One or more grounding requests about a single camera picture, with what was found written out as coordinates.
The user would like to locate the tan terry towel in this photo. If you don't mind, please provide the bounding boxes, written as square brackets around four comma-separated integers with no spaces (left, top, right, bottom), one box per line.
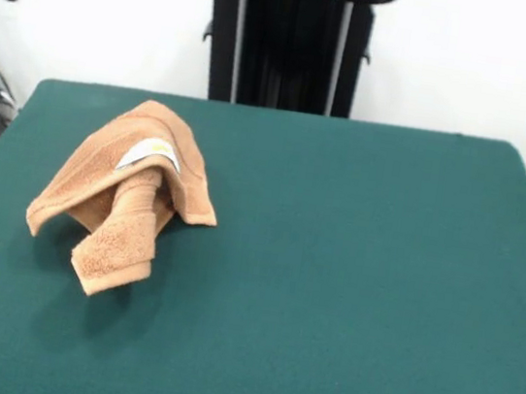
[15,83,234,314]

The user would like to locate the dark green table cloth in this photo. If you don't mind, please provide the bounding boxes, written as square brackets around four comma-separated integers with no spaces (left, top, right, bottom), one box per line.
[0,69,526,394]

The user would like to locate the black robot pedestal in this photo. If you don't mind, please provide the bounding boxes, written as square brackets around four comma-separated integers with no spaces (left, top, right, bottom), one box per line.
[178,0,403,126]

